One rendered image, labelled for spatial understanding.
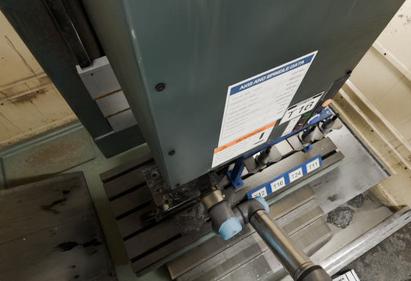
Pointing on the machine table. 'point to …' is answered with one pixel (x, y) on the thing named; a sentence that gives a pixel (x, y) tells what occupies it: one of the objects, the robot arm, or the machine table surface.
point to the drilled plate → (170, 190)
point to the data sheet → (262, 98)
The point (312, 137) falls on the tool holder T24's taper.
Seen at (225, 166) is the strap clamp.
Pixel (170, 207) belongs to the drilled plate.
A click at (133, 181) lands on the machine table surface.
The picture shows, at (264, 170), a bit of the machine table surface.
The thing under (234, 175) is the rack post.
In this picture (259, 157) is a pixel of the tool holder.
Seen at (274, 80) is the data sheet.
